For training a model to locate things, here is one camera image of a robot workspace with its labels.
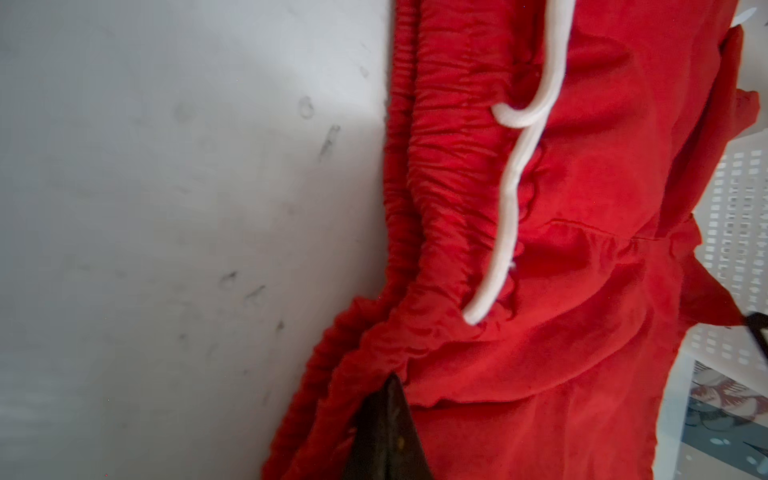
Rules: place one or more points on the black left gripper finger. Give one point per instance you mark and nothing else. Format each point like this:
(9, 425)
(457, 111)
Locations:
(386, 444)

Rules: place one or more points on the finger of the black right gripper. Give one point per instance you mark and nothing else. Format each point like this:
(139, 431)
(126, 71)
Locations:
(757, 325)

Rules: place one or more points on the red shorts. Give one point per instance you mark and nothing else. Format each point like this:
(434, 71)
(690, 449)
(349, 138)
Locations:
(564, 377)

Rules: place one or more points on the white perforated plastic basket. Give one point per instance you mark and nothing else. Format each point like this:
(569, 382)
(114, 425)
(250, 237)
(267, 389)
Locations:
(733, 218)

